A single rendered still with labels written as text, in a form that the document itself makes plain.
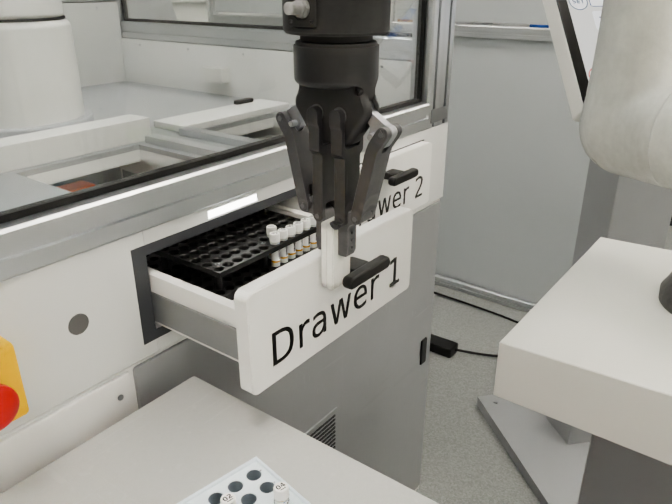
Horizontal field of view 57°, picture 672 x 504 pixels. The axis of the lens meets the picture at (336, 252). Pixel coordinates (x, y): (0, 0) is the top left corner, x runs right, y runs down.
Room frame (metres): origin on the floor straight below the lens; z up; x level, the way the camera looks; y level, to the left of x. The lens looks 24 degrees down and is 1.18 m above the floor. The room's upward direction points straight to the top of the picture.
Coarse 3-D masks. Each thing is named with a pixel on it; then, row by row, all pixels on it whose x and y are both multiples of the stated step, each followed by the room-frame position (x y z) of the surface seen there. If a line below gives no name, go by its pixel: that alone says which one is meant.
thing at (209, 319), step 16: (272, 208) 0.81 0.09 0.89; (288, 208) 0.80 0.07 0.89; (160, 272) 0.60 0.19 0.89; (160, 288) 0.58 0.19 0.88; (176, 288) 0.57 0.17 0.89; (192, 288) 0.56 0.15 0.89; (160, 304) 0.58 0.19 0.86; (176, 304) 0.57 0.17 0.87; (192, 304) 0.55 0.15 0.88; (208, 304) 0.54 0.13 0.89; (224, 304) 0.53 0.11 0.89; (160, 320) 0.58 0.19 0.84; (176, 320) 0.57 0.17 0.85; (192, 320) 0.55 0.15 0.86; (208, 320) 0.54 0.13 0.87; (224, 320) 0.53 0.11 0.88; (192, 336) 0.55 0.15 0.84; (208, 336) 0.54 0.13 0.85; (224, 336) 0.52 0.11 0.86; (224, 352) 0.53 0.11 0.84
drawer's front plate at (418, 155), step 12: (420, 144) 1.03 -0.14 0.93; (396, 156) 0.96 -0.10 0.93; (408, 156) 0.99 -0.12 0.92; (420, 156) 1.02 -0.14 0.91; (360, 168) 0.88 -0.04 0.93; (396, 168) 0.96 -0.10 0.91; (408, 168) 0.99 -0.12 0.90; (420, 168) 1.02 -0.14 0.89; (384, 180) 0.93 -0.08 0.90; (408, 180) 0.99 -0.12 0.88; (420, 180) 1.02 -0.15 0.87; (384, 192) 0.93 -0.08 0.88; (408, 192) 0.99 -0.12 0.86; (420, 192) 1.02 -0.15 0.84; (384, 204) 0.93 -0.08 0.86; (396, 204) 0.96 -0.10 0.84; (408, 204) 0.99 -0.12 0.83; (420, 204) 1.03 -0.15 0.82
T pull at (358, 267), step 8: (384, 256) 0.60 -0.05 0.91; (352, 264) 0.58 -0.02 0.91; (360, 264) 0.58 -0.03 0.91; (368, 264) 0.58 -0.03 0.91; (376, 264) 0.58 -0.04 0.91; (384, 264) 0.59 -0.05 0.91; (352, 272) 0.56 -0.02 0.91; (360, 272) 0.56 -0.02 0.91; (368, 272) 0.57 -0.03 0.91; (376, 272) 0.58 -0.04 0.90; (344, 280) 0.55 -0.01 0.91; (352, 280) 0.55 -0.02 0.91; (360, 280) 0.56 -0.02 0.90; (352, 288) 0.55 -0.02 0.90
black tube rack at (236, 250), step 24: (264, 216) 0.76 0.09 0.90; (288, 216) 0.76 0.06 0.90; (192, 240) 0.67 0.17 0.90; (216, 240) 0.67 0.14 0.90; (240, 240) 0.68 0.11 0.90; (264, 240) 0.68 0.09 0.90; (168, 264) 0.67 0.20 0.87; (192, 264) 0.61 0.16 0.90; (216, 264) 0.61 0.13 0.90; (264, 264) 0.66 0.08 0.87; (216, 288) 0.60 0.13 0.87
